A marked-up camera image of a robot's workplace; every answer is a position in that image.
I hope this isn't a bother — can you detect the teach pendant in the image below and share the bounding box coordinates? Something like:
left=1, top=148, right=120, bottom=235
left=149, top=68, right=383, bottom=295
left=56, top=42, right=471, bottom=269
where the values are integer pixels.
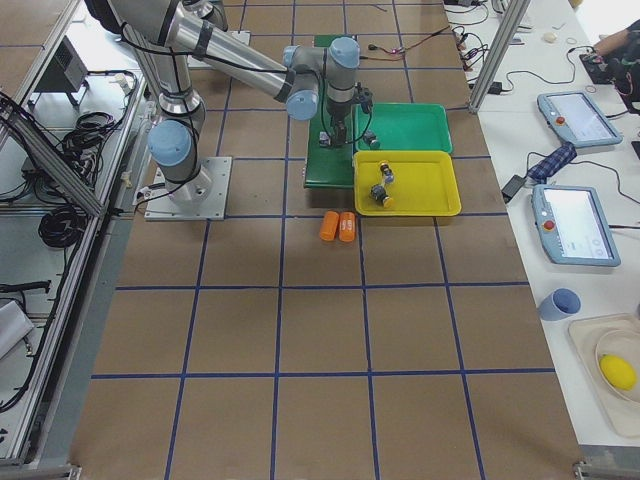
left=531, top=184, right=621, bottom=267
left=536, top=91, right=623, bottom=148

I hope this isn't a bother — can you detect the blue plastic cup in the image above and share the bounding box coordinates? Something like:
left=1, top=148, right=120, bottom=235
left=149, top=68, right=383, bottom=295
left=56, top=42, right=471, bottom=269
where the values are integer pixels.
left=538, top=288, right=582, bottom=321

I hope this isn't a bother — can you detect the far teach pendant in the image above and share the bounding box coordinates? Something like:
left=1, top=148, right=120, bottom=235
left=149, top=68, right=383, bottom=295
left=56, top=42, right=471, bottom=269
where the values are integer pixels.
left=536, top=91, right=623, bottom=148

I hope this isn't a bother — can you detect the black power adapter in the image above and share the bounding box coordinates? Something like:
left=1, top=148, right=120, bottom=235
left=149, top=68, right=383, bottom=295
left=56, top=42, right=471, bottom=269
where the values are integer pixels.
left=501, top=175, right=526, bottom=204

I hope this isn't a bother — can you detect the yellow plastic tray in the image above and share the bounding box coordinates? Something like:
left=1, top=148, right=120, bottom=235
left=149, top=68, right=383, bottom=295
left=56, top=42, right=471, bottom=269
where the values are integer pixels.
left=353, top=150, right=462, bottom=217

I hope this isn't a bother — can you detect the yellow lemon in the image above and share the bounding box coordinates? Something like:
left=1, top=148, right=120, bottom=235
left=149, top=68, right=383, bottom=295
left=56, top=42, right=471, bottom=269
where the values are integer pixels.
left=599, top=354, right=637, bottom=391

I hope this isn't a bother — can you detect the aluminium frame post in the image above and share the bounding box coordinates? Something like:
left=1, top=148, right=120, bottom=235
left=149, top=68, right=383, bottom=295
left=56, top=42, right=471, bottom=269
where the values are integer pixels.
left=468, top=0, right=530, bottom=114

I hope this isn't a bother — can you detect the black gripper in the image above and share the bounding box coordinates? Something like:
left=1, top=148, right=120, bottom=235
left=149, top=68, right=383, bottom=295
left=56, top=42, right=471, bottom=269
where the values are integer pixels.
left=326, top=84, right=373, bottom=148

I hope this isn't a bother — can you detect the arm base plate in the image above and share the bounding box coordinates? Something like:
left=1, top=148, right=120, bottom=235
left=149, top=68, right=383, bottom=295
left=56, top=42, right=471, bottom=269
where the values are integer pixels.
left=144, top=156, right=232, bottom=221
left=227, top=30, right=251, bottom=45

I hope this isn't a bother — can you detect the beige tray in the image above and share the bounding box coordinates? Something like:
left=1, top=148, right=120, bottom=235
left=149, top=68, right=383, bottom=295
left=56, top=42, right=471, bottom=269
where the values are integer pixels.
left=568, top=314, right=639, bottom=438

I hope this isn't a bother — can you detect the white bowl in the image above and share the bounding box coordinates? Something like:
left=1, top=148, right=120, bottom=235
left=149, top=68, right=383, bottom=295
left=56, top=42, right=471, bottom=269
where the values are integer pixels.
left=595, top=329, right=639, bottom=404

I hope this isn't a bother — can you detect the orange cylinder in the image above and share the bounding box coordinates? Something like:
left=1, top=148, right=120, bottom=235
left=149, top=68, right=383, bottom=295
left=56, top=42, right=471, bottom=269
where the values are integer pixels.
left=319, top=210, right=340, bottom=241
left=338, top=211, right=356, bottom=243

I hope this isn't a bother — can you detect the near teach pendant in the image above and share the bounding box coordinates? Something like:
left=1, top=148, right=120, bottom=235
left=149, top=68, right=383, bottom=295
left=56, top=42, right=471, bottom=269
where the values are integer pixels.
left=531, top=184, right=621, bottom=267

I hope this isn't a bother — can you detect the green plastic tray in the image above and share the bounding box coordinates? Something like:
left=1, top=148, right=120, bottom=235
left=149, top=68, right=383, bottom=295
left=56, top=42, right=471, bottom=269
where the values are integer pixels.
left=354, top=102, right=453, bottom=153

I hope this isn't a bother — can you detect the blue checkered folded umbrella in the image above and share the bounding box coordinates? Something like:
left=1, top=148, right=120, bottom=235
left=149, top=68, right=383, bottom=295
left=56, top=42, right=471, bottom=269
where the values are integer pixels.
left=527, top=142, right=577, bottom=184

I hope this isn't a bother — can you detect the green conveyor belt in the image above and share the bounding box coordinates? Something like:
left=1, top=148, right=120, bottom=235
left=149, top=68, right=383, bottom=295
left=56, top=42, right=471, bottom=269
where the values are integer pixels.
left=303, top=35, right=360, bottom=189

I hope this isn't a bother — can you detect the yellow push button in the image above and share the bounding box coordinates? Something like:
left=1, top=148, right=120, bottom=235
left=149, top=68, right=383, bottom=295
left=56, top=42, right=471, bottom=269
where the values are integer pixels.
left=370, top=184, right=394, bottom=209
left=378, top=161, right=395, bottom=185

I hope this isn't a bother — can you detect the grey electronics box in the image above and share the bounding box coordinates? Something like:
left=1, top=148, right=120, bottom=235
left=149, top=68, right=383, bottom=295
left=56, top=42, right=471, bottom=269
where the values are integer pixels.
left=34, top=36, right=89, bottom=107

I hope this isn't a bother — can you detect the red black power cable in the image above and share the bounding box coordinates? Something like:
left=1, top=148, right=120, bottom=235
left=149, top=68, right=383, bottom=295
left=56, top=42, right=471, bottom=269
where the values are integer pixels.
left=368, top=27, right=451, bottom=61

